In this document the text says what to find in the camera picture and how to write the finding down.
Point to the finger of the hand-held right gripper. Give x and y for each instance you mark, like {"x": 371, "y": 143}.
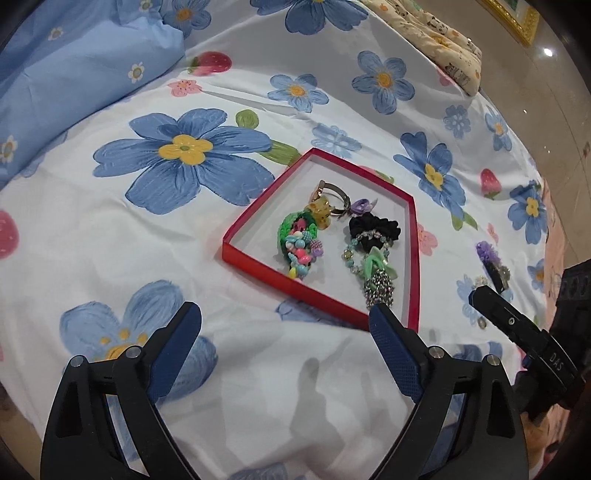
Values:
{"x": 505, "y": 321}

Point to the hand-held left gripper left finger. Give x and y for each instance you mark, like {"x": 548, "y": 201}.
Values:
{"x": 178, "y": 350}

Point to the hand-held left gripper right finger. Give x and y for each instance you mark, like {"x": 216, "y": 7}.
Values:
{"x": 397, "y": 355}

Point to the rhinestone green bow clip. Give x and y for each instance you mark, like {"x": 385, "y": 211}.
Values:
{"x": 378, "y": 286}

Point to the black scrunchie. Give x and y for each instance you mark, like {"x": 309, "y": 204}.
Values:
{"x": 364, "y": 226}

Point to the yellow hair claw clip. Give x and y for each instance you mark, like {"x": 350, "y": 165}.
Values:
{"x": 318, "y": 214}

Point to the red shallow box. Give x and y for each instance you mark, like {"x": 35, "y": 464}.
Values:
{"x": 286, "y": 203}

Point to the purple fluffy hair clip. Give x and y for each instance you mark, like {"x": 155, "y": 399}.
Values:
{"x": 487, "y": 254}

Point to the floral bedsheet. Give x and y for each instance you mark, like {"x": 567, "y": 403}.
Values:
{"x": 138, "y": 258}

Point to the small purple flower clip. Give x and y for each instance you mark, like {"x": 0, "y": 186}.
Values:
{"x": 362, "y": 206}

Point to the cream printed quilt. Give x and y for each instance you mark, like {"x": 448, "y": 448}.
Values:
{"x": 438, "y": 46}

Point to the gold framed painting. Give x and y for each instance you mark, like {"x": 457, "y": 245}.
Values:
{"x": 521, "y": 23}

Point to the light blue floral pillow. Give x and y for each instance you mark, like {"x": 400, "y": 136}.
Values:
{"x": 69, "y": 69}

